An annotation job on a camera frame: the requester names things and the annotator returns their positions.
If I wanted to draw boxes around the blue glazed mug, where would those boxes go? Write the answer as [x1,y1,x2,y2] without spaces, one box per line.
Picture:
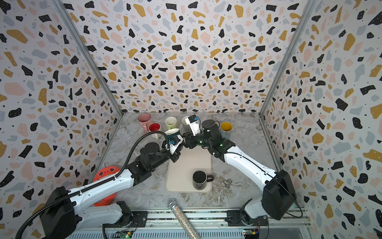
[220,122,233,139]

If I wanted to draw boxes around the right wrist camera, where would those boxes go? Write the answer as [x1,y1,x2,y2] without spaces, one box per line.
[186,115,201,136]

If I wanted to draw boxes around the aluminium corner post right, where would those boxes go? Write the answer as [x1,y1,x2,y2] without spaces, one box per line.
[259,0,317,120]

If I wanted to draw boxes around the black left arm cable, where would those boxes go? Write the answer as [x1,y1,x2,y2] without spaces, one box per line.
[14,130,171,239]

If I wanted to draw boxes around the aluminium corner post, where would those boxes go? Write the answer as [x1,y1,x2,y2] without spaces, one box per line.
[259,0,317,120]
[52,1,123,117]

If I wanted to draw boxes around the black mug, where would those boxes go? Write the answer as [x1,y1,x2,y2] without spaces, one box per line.
[192,170,214,190]

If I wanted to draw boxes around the glitter filled tube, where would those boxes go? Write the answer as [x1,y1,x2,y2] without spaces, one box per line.
[168,199,201,239]

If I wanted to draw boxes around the pink mug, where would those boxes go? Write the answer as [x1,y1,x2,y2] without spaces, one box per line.
[138,113,152,132]

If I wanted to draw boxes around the light green mug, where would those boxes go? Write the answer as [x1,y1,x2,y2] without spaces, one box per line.
[165,117,178,130]

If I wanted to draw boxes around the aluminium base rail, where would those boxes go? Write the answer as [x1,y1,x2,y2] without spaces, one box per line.
[69,208,315,239]

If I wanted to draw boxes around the grey frosted cup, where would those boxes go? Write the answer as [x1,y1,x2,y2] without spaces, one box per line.
[182,116,191,132]

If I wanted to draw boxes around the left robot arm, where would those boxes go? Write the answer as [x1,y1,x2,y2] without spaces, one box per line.
[40,139,184,239]

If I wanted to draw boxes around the dark green mug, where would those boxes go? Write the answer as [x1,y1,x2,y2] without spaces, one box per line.
[165,128,180,140]

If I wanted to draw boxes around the white mug red inside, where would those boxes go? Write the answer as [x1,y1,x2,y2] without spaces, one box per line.
[148,122,161,139]

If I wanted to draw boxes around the red shark plush toy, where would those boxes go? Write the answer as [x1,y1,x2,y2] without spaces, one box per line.
[93,166,121,207]

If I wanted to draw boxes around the aluminium corner post left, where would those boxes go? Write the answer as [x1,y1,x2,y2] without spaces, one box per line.
[52,1,123,117]

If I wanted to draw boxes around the beige rectangular tray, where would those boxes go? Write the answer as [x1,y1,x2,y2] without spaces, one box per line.
[165,146,212,193]

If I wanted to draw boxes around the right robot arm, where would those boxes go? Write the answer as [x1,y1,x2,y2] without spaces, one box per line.
[183,115,296,224]

